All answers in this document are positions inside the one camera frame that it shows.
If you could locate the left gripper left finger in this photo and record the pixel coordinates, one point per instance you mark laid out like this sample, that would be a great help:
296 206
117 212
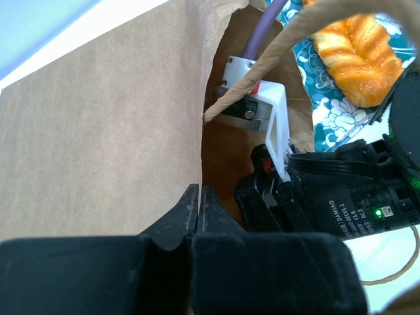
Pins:
91 274

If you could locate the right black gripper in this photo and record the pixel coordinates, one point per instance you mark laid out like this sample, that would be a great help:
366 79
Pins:
347 207

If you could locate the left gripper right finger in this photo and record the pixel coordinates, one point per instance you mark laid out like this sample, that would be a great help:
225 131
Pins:
239 272

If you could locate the orange braided fake bread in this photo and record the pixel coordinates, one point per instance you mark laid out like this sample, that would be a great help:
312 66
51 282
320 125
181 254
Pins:
358 57

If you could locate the brown paper bag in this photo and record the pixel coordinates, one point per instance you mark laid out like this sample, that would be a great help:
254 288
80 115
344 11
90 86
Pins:
105 140

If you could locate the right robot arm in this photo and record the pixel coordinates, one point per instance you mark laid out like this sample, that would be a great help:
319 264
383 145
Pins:
394 159

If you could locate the teal floral tray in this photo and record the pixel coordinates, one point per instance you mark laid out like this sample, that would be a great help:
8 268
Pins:
336 120

